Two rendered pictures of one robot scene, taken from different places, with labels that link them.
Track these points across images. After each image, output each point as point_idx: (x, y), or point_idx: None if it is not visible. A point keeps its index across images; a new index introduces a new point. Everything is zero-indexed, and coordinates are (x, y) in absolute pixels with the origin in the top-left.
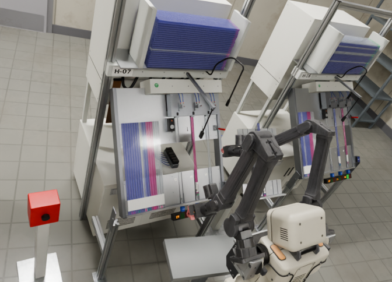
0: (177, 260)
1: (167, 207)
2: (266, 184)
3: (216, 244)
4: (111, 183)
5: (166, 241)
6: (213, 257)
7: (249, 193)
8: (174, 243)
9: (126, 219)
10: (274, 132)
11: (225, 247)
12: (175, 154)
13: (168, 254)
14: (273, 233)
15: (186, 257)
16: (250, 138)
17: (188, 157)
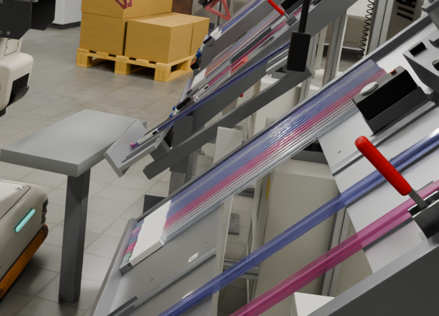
0: (106, 116)
1: (184, 91)
2: (156, 135)
3: (97, 137)
4: (268, 119)
5: (142, 120)
6: (79, 129)
7: None
8: (132, 121)
9: (250, 241)
10: (280, 61)
11: (81, 139)
12: (316, 143)
13: (121, 115)
14: None
15: (103, 120)
16: None
17: (323, 175)
